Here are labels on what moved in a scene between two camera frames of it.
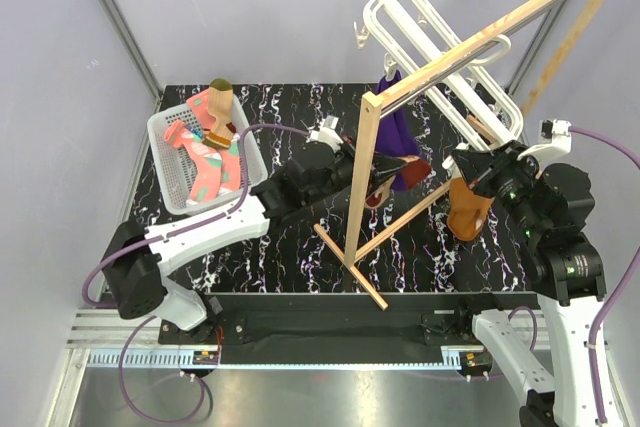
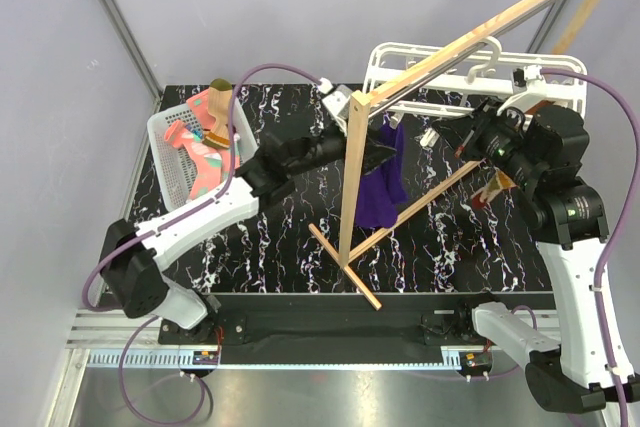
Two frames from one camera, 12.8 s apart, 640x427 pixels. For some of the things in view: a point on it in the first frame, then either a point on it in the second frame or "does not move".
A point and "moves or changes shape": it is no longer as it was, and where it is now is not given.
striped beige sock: x=415 y=173 moves or changes shape
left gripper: x=381 y=168 to x=376 y=154
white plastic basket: x=174 y=167 does not move
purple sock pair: x=396 y=134 to x=379 y=191
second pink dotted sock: x=207 y=179 does not move
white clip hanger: x=476 y=103 to x=493 y=81
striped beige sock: x=220 y=100 does not move
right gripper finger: x=472 y=163 to x=461 y=132
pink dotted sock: x=230 y=175 does not move
